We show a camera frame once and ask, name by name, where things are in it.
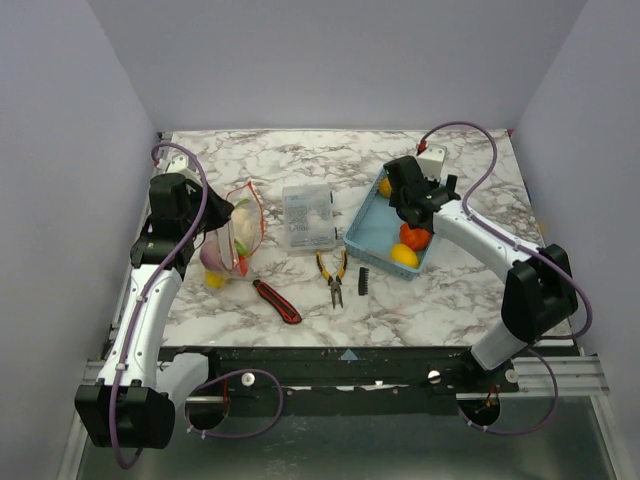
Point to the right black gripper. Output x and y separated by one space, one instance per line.
405 176

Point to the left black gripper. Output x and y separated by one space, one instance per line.
221 209

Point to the white cauliflower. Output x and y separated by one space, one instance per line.
244 228

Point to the purple onion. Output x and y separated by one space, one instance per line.
210 256

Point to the clear zip top bag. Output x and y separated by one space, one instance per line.
226 252

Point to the orange carrot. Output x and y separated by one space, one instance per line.
243 266

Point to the red black utility knife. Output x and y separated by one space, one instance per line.
283 307

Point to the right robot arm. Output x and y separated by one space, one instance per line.
537 294

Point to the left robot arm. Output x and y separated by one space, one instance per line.
133 402

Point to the brown potato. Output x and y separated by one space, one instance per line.
385 188

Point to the orange small pumpkin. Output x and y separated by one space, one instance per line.
417 239

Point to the light blue plastic basket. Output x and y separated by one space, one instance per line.
373 232

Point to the yellow lemon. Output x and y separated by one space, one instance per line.
404 255

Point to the clear plastic screw box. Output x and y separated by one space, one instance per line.
308 219

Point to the black bit holder strip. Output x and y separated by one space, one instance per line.
363 279

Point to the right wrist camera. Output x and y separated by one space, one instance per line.
431 161

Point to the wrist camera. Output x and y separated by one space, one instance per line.
180 164
431 161

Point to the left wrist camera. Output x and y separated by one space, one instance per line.
180 164

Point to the yellow handled pliers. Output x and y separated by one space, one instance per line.
334 281

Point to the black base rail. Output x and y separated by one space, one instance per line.
341 381

